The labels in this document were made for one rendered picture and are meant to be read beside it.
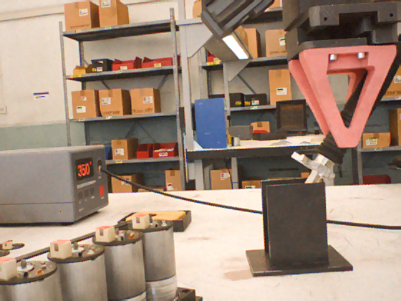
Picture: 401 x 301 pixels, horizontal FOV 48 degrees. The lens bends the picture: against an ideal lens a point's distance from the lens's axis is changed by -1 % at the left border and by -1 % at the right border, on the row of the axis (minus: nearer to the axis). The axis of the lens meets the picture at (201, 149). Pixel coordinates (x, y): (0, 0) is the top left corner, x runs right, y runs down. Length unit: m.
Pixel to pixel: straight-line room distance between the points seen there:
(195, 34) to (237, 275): 1.88
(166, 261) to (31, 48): 5.41
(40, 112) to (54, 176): 4.94
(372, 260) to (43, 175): 0.39
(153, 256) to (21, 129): 5.41
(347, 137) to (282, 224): 0.08
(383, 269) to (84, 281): 0.23
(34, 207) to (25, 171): 0.05
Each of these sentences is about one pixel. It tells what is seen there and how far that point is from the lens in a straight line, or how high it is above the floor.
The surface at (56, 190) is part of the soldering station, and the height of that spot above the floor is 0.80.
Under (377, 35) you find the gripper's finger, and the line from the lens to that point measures 0.35.
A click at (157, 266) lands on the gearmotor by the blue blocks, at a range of 0.25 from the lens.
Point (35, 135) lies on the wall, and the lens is 5.54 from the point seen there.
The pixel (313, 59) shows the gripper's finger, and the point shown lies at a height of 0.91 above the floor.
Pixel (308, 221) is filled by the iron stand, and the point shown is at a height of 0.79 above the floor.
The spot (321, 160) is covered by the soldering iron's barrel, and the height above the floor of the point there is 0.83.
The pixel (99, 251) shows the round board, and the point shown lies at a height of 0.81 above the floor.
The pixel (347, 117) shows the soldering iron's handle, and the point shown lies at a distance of 0.37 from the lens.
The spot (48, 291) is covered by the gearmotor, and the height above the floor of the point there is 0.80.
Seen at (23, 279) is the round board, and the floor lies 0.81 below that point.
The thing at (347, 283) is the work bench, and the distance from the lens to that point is 0.34.
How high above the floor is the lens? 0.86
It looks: 3 degrees down
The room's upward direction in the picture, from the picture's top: 4 degrees counter-clockwise
